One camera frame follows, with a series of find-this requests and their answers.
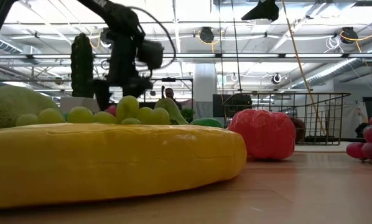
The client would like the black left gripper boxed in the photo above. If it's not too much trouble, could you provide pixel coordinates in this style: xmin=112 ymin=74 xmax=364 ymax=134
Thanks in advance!
xmin=92 ymin=29 xmax=154 ymax=112

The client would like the black background gantry frame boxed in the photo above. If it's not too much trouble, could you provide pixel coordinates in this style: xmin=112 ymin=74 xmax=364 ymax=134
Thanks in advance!
xmin=144 ymin=77 xmax=195 ymax=110

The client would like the yellow hanging cable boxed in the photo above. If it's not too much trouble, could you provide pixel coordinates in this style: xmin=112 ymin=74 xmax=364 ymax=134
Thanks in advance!
xmin=281 ymin=0 xmax=327 ymax=134

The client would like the black background monitor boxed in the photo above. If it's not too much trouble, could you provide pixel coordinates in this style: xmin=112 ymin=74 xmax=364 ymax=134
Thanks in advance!
xmin=213 ymin=94 xmax=253 ymax=118

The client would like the green grape bunch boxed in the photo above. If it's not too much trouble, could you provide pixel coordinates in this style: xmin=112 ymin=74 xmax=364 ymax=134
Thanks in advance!
xmin=16 ymin=95 xmax=172 ymax=126

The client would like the green artificial cactus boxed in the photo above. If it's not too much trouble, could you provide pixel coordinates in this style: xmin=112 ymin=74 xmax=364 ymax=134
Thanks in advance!
xmin=70 ymin=32 xmax=95 ymax=99

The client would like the yellow banana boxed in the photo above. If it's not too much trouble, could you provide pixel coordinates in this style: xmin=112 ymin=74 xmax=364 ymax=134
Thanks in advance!
xmin=0 ymin=123 xmax=248 ymax=210

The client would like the speckled green pear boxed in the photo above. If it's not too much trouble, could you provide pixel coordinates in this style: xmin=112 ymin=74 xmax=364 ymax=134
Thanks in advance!
xmin=154 ymin=97 xmax=190 ymax=126

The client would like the small green background plant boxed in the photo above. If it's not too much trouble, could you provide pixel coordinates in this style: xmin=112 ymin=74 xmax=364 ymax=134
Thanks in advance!
xmin=179 ymin=108 xmax=196 ymax=124

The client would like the large light green pear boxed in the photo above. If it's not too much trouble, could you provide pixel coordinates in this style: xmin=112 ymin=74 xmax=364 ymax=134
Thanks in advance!
xmin=0 ymin=85 xmax=60 ymax=131

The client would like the black wire basket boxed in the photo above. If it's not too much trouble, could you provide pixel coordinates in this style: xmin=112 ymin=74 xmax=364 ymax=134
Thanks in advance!
xmin=222 ymin=91 xmax=351 ymax=146

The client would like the black ceiling cable reel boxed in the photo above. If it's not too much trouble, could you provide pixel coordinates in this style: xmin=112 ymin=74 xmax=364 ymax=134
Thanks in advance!
xmin=340 ymin=26 xmax=360 ymax=44
xmin=99 ymin=27 xmax=114 ymax=46
xmin=199 ymin=26 xmax=216 ymax=44

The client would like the person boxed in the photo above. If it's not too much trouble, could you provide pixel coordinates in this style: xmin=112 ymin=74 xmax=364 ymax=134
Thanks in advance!
xmin=162 ymin=86 xmax=184 ymax=110

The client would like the white round plate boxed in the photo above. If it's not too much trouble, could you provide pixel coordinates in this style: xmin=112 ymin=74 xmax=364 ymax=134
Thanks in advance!
xmin=293 ymin=141 xmax=350 ymax=153

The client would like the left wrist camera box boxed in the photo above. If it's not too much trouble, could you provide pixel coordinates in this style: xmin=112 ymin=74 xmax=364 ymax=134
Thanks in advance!
xmin=136 ymin=39 xmax=165 ymax=71

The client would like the white hexagonal planter pot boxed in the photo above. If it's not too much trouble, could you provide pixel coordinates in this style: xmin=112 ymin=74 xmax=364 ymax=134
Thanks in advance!
xmin=60 ymin=96 xmax=101 ymax=114

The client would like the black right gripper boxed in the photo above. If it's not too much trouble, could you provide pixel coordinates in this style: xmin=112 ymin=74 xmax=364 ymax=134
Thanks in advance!
xmin=241 ymin=0 xmax=280 ymax=22

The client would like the orange bell pepper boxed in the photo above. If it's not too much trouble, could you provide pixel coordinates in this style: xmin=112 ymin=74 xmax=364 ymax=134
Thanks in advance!
xmin=227 ymin=108 xmax=297 ymax=161

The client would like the white hanging sheet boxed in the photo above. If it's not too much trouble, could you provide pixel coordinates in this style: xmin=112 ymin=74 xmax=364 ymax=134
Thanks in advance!
xmin=341 ymin=101 xmax=370 ymax=139

